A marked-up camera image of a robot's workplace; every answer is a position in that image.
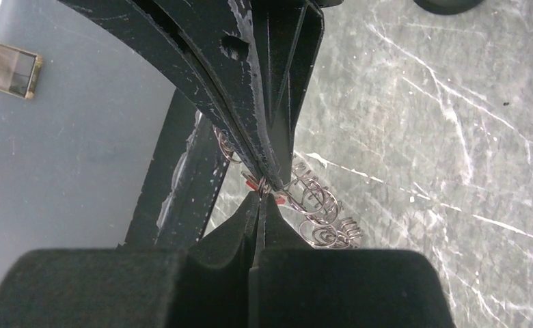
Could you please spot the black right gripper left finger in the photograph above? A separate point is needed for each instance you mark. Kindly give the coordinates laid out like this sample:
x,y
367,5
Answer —
x,y
206,285

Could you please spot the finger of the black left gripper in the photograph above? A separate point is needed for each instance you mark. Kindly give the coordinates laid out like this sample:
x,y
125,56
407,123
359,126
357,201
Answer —
x,y
207,50
281,42

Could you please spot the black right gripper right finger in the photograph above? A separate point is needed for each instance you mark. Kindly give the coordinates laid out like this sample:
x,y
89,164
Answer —
x,y
294,285

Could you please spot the metal disc with keyrings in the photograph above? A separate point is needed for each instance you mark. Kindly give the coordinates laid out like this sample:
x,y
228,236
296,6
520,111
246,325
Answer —
x,y
321,220

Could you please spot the red tag key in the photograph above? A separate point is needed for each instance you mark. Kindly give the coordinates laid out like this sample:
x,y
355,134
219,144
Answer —
x,y
262,187

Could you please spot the black short microphone stand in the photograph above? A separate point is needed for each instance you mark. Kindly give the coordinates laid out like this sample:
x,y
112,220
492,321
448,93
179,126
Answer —
x,y
447,7

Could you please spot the small framed floor panel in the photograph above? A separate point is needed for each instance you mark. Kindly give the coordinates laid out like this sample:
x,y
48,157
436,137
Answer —
x,y
19,71

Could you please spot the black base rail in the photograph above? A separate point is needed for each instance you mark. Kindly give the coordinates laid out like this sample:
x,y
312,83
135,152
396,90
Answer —
x,y
182,182

